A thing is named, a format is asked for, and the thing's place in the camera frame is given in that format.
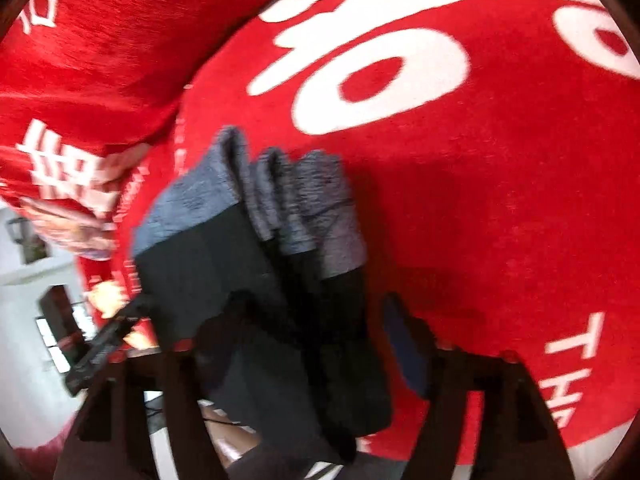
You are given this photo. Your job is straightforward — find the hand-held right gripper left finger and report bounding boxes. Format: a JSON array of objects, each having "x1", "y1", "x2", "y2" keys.
[{"x1": 54, "y1": 350, "x2": 228, "y2": 480}]

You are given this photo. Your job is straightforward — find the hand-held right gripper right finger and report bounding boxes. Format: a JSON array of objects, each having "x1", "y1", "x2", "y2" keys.
[{"x1": 381, "y1": 292, "x2": 577, "y2": 480}]

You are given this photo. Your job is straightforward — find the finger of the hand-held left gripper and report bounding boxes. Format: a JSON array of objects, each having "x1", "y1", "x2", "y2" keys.
[{"x1": 116, "y1": 293, "x2": 154, "y2": 327}]

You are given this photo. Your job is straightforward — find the dark pants with grey waistband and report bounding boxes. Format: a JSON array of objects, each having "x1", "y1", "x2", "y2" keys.
[{"x1": 131, "y1": 126, "x2": 394, "y2": 467}]

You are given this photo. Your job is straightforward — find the dark furniture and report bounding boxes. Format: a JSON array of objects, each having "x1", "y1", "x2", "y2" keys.
[{"x1": 36, "y1": 284, "x2": 97, "y2": 375}]

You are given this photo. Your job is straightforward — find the red printed blanket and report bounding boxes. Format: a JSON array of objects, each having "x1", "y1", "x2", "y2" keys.
[{"x1": 0, "y1": 0, "x2": 640, "y2": 468}]

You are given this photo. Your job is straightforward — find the dark wall fixture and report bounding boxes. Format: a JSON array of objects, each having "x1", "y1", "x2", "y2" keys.
[{"x1": 6, "y1": 216, "x2": 49, "y2": 265}]

